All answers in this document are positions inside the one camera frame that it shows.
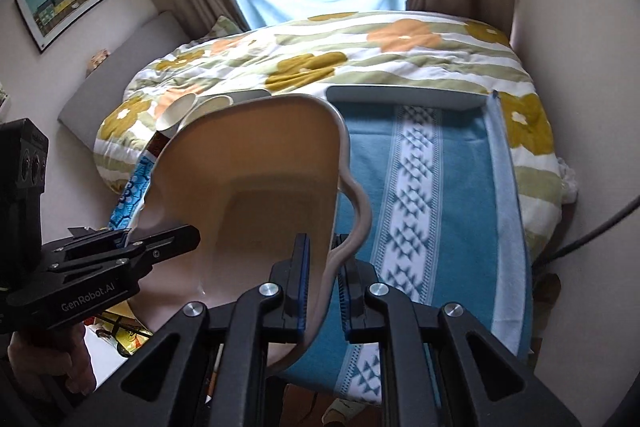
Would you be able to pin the blue towel with white band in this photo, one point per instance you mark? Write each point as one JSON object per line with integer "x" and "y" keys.
{"x": 450, "y": 207}

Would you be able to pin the green checked pillow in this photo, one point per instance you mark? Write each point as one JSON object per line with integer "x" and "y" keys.
{"x": 225, "y": 28}

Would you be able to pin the yellow bag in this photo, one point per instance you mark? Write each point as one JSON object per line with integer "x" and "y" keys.
{"x": 127, "y": 334}

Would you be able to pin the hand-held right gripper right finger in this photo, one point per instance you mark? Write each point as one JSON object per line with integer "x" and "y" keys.
{"x": 343, "y": 302}

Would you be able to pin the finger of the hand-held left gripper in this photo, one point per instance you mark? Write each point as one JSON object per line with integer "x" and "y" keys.
{"x": 167, "y": 244}

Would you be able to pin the floral striped duvet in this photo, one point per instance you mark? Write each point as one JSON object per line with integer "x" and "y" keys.
{"x": 400, "y": 57}

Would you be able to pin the cream round bowl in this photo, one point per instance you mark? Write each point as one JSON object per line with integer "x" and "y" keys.
{"x": 210, "y": 106}

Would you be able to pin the person's left hand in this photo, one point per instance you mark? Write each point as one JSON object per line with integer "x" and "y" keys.
{"x": 55, "y": 357}

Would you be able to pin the white plastic bag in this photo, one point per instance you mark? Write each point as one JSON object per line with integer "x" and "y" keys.
{"x": 568, "y": 179}

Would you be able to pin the small white bowl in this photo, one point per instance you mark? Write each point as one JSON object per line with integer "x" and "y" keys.
{"x": 175, "y": 114}

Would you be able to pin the teal cloth with mosaic border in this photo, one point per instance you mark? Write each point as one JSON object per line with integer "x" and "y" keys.
{"x": 135, "y": 187}

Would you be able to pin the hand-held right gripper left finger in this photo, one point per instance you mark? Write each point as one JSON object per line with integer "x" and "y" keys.
{"x": 303, "y": 292}

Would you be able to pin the grey headboard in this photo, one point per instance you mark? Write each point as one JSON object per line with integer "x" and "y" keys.
{"x": 125, "y": 67}

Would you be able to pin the pink square bowl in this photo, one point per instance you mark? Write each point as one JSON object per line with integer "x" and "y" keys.
{"x": 250, "y": 167}

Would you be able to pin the grey tray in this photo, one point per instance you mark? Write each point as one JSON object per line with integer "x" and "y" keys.
{"x": 400, "y": 96}

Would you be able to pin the plush toy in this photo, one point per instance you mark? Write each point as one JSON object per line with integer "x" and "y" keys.
{"x": 97, "y": 59}

